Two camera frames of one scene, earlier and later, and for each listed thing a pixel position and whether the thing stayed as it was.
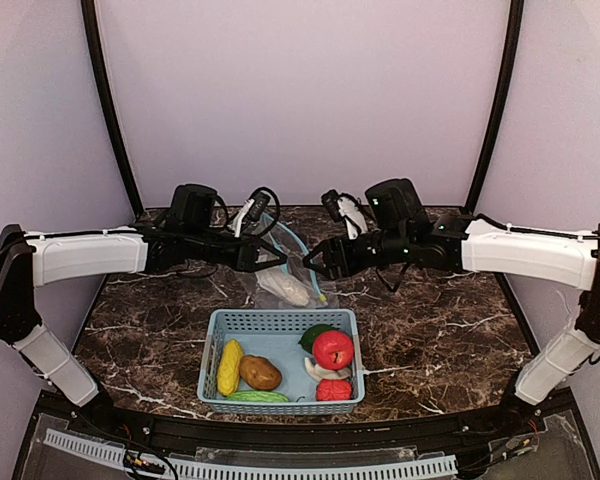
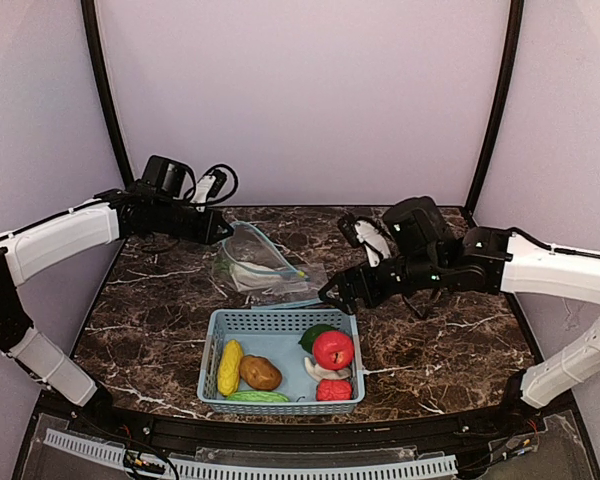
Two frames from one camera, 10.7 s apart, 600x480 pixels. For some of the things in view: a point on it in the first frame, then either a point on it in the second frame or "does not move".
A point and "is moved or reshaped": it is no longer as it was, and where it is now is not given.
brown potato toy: x=259 y=372 does not move
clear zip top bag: x=292 y=282 is moved or reshaped
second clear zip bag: x=302 y=289 does not move
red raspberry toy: x=334 y=390 does not move
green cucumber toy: x=258 y=396 does not move
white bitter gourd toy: x=281 y=283 to x=248 y=276
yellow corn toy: x=228 y=367 does not move
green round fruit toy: x=309 y=335 does not move
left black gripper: x=247 y=255 to x=206 y=226
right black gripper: x=342 y=256 to x=357 y=286
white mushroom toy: x=318 y=373 does not move
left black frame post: x=91 y=27 does not move
